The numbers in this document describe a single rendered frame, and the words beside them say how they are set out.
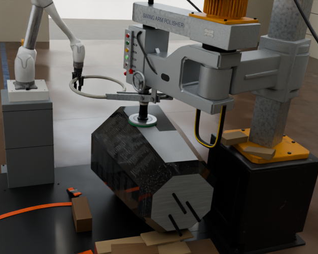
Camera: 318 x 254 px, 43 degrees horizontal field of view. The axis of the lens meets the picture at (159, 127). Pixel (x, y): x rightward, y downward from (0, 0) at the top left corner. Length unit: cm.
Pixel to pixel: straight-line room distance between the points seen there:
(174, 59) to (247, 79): 47
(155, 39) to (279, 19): 82
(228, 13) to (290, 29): 65
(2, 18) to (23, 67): 595
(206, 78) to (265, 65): 46
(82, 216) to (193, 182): 101
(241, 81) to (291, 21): 55
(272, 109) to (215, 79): 70
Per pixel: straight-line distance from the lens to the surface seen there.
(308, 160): 307
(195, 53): 240
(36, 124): 354
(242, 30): 225
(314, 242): 355
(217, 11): 228
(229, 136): 297
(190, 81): 258
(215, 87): 236
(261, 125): 299
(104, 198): 359
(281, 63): 276
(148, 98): 286
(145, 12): 272
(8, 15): 941
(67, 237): 318
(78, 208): 326
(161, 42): 283
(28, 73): 351
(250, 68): 253
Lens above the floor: 201
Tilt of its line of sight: 23 degrees down
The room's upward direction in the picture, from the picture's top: 5 degrees clockwise
